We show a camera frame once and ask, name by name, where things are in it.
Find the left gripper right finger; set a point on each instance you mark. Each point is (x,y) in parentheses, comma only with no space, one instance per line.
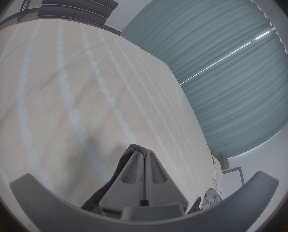
(165,194)

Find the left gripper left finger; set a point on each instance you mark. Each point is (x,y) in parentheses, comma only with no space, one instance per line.
(124,194)

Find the black T-shirt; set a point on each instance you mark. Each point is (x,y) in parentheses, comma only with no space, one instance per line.
(93,200)

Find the pile of clothes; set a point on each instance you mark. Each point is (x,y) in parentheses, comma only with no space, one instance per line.
(211,198)

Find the bed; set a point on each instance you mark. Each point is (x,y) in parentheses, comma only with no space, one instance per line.
(86,93)

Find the white printed pillow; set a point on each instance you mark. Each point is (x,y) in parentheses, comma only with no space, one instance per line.
(217,175)

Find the grey bedside table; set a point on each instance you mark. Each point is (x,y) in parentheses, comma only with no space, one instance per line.
(222,159)

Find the black chest of drawers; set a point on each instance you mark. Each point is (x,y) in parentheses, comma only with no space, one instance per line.
(78,6)

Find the black dressing table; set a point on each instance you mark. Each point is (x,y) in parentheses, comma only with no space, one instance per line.
(25,3)

